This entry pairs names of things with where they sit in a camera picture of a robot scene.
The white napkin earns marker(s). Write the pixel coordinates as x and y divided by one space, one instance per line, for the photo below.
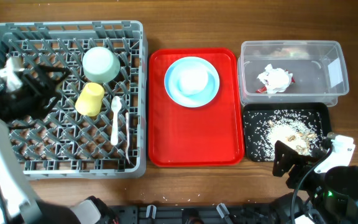
275 79

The white plastic fork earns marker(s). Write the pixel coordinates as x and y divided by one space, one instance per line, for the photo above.
127 137

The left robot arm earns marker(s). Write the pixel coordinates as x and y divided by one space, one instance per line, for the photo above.
20 204

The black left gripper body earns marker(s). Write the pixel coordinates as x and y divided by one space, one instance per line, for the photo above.
27 100

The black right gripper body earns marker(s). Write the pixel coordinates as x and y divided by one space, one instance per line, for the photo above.
302 168

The mint green bowl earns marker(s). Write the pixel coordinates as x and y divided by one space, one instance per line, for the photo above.
100 65

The white plastic spoon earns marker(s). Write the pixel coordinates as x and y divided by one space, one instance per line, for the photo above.
116 106

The rice and food scraps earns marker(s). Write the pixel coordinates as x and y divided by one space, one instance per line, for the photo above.
301 130

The red plastic tray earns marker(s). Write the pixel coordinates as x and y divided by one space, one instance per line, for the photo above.
211 135

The light blue bowl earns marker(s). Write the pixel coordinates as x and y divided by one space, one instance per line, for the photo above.
189 77

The red snack wrapper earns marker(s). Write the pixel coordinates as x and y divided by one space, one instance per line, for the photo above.
261 90

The black tray bin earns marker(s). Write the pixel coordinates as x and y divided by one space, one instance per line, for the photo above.
320 107

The light blue plate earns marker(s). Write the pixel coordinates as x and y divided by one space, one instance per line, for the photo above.
200 99

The clear plastic bin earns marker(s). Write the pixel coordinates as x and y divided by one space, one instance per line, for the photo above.
318 68

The yellow plastic cup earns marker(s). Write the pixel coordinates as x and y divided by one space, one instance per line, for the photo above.
90 99

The grey dishwasher rack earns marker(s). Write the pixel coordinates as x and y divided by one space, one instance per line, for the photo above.
66 144

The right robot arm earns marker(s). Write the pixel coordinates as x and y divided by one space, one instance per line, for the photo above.
325 189

